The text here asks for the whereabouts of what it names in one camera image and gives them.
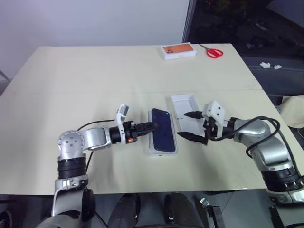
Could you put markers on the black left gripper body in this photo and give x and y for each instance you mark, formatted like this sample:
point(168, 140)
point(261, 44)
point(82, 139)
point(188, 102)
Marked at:
point(129, 133)

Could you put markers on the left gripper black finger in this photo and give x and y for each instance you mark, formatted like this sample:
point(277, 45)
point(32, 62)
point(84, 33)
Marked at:
point(145, 132)
point(147, 126)

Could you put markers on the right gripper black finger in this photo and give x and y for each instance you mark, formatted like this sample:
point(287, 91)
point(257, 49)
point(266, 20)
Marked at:
point(193, 137)
point(196, 115)

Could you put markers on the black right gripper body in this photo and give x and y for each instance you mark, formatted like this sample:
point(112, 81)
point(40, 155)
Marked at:
point(212, 130)

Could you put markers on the dark blue smartphone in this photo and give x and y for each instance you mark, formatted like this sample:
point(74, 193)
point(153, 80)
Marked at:
point(164, 135)

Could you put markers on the white box with brown inside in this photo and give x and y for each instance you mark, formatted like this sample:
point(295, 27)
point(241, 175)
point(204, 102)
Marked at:
point(164, 154)

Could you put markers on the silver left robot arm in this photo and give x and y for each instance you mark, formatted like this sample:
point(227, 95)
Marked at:
point(95, 139)

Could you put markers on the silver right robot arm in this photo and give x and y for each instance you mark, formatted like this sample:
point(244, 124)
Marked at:
point(266, 142)

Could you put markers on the white empty box half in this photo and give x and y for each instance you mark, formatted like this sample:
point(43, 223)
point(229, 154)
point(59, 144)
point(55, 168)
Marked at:
point(185, 104)

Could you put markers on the white box with orange phone print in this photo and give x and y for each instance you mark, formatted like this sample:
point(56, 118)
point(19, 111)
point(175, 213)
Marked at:
point(178, 51)

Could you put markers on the dark rounded shape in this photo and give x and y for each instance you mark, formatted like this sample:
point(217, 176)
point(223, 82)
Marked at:
point(124, 211)
point(184, 211)

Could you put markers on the dark grey seat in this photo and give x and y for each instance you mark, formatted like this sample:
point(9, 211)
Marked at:
point(273, 78)

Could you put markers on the white crumpled tissue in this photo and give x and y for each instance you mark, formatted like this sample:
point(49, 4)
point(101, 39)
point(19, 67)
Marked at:
point(264, 64)
point(278, 67)

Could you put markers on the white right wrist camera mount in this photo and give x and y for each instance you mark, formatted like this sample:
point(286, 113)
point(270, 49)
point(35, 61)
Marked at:
point(215, 111)

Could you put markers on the black metal bracket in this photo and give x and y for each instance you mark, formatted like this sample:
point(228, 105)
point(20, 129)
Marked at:
point(216, 215)

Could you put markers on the grey window frame post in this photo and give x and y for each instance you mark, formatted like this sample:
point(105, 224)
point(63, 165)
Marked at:
point(188, 21)

